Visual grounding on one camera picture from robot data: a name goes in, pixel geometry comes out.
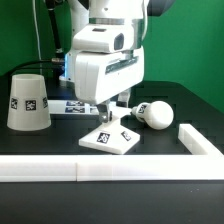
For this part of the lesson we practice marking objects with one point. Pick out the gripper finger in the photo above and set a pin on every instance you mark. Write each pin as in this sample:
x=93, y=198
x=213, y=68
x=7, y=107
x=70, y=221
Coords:
x=105, y=115
x=123, y=98

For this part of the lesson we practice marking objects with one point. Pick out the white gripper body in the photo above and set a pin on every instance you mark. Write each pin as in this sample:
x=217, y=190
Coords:
x=108, y=62

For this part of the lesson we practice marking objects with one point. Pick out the white lamp base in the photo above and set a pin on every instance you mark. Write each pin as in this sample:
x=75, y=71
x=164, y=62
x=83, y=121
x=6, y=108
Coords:
x=112, y=137

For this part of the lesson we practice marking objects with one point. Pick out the white lamp bulb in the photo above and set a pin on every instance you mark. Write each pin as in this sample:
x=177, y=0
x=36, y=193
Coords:
x=157, y=115

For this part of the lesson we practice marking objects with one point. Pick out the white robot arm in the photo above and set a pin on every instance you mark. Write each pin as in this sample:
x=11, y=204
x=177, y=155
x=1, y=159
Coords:
x=133, y=13

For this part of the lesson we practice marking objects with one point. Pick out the white lamp shade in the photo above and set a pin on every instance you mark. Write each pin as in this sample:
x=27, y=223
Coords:
x=28, y=104

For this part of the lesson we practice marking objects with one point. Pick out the white marker sheet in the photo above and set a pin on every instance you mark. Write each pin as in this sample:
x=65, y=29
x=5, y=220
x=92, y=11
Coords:
x=77, y=107

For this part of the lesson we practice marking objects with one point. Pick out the white L-shaped fence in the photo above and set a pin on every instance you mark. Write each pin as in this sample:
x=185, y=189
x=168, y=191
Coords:
x=204, y=162

